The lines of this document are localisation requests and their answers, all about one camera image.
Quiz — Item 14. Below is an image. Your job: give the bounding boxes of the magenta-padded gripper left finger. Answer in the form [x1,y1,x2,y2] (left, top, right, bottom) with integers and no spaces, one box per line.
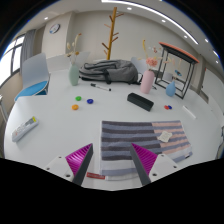
[44,142,95,187]

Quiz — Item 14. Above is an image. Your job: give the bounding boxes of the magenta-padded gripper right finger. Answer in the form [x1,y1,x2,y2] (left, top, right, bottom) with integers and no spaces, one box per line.
[129,142,183,187]

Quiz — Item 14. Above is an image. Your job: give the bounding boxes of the striped grey pink towel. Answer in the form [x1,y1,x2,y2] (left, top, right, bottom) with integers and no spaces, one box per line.
[85,119,194,181]

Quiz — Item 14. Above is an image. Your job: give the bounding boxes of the black rectangular box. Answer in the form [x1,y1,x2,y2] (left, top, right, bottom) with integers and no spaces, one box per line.
[126,92,155,112]

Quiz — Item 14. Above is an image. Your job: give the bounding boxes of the white remote control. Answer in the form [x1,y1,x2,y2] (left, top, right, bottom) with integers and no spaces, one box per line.
[11,115,40,143]

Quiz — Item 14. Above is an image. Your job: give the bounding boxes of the white rectangular bar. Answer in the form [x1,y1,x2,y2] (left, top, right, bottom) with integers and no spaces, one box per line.
[181,105,198,120]

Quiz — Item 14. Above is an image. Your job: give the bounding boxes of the blue vase with stems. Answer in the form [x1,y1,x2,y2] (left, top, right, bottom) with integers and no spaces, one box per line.
[165,58,184,98]

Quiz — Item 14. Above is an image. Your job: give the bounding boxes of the black white marker pen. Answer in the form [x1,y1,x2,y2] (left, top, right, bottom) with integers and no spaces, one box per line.
[89,82,113,93]

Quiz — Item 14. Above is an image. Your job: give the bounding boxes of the pink vase with flowers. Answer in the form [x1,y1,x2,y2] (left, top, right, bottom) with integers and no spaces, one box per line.
[139,39,163,95]

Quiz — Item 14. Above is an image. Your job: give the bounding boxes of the green vase with dried flowers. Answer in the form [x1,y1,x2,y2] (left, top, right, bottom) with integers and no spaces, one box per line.
[65,32,83,87]

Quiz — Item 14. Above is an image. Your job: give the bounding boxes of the white chair with blue seat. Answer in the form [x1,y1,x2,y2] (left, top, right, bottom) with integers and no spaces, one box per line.
[13,52,51,102]

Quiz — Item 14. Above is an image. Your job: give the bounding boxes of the grey backpack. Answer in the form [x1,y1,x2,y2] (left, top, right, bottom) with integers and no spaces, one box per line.
[78,59,143,86]

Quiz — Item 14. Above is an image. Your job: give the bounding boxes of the black stand with orange top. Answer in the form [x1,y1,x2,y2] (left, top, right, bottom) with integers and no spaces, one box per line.
[154,41,201,100]

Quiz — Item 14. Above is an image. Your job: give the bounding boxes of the window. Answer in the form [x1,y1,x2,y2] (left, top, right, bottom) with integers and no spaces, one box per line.
[0,33,26,88]

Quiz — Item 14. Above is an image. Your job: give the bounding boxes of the grey curtain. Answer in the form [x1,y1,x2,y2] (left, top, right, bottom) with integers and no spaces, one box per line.
[20,28,37,73]

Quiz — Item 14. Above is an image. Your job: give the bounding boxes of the wooden coat rack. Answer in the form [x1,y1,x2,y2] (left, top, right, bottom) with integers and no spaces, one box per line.
[101,6,125,61]

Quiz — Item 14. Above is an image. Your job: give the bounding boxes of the ceiling lights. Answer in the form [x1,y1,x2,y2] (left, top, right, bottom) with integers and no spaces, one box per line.
[99,0,221,59]

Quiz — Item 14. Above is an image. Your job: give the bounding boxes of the round wall clock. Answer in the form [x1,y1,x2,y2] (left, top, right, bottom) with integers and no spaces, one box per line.
[48,23,62,35]

